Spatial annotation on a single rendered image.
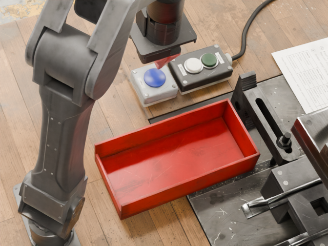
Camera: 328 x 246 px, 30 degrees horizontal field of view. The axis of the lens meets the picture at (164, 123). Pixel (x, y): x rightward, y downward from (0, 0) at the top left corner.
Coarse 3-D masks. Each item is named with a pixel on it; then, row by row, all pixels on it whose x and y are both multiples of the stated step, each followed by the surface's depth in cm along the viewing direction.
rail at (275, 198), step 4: (316, 180) 97; (320, 180) 97; (304, 184) 96; (308, 184) 96; (312, 184) 97; (296, 188) 96; (300, 188) 96; (304, 188) 96; (284, 192) 95; (288, 192) 95; (292, 192) 96; (276, 196) 95; (280, 196) 95; (284, 196) 95; (268, 200) 94; (272, 200) 94
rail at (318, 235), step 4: (320, 232) 92; (324, 232) 93; (312, 236) 92; (316, 236) 92; (320, 236) 93; (300, 240) 92; (304, 240) 92; (308, 240) 92; (292, 244) 91; (296, 244) 91; (300, 244) 91
